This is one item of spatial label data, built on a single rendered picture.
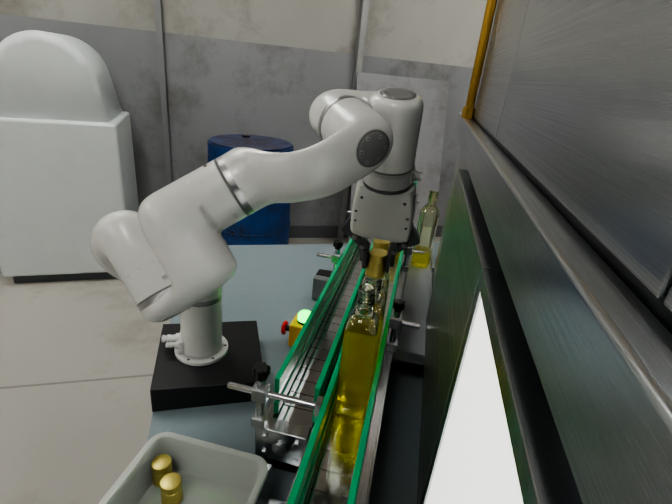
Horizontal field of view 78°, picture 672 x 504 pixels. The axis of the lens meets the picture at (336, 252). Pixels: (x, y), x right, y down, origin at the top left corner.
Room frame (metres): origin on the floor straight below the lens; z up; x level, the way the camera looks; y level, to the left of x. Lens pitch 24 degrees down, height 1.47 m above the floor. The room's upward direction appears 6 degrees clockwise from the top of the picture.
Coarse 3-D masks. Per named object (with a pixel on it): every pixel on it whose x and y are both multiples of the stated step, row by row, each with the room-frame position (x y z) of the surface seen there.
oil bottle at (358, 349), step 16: (352, 320) 0.60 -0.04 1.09; (368, 320) 0.60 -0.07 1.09; (352, 336) 0.60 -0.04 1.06; (368, 336) 0.59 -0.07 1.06; (352, 352) 0.60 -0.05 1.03; (368, 352) 0.59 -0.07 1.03; (352, 368) 0.60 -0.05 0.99; (368, 368) 0.59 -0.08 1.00; (352, 384) 0.60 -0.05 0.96; (368, 384) 0.60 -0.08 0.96; (336, 400) 0.60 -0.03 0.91; (352, 400) 0.59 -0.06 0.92; (352, 416) 0.59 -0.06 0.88
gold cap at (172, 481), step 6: (168, 474) 0.49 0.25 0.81; (174, 474) 0.49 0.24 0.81; (162, 480) 0.48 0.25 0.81; (168, 480) 0.48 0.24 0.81; (174, 480) 0.48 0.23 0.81; (180, 480) 0.48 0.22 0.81; (162, 486) 0.47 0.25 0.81; (168, 486) 0.47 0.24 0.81; (174, 486) 0.47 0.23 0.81; (180, 486) 0.48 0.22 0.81; (162, 492) 0.46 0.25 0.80; (168, 492) 0.46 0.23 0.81; (174, 492) 0.47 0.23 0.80; (180, 492) 0.48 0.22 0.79; (162, 498) 0.47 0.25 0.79; (168, 498) 0.46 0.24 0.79; (174, 498) 0.47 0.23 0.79; (180, 498) 0.47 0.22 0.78
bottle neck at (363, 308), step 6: (360, 288) 0.62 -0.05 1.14; (366, 288) 0.63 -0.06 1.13; (372, 288) 0.63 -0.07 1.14; (360, 294) 0.61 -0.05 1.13; (366, 294) 0.61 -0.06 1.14; (372, 294) 0.61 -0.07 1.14; (360, 300) 0.61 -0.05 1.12; (366, 300) 0.61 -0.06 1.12; (372, 300) 0.61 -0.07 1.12; (360, 306) 0.61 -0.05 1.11; (366, 306) 0.61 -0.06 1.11; (372, 306) 0.61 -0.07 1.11; (360, 312) 0.61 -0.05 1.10; (366, 312) 0.61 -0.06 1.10; (372, 312) 0.62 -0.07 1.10
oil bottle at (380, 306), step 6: (378, 300) 0.67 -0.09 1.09; (384, 300) 0.69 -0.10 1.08; (378, 306) 0.66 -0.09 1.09; (384, 306) 0.67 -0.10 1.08; (378, 312) 0.65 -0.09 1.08; (384, 312) 0.67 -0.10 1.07; (378, 330) 0.65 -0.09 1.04; (378, 336) 0.65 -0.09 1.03; (378, 342) 0.65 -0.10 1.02; (378, 348) 0.66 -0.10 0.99; (372, 372) 0.65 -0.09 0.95; (372, 378) 0.65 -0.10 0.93
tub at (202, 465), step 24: (168, 432) 0.55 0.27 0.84; (144, 456) 0.50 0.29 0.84; (192, 456) 0.53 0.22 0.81; (216, 456) 0.53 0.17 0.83; (240, 456) 0.52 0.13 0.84; (120, 480) 0.45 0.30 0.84; (144, 480) 0.49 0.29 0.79; (192, 480) 0.52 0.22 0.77; (216, 480) 0.52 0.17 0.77; (240, 480) 0.51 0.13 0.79; (264, 480) 0.48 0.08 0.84
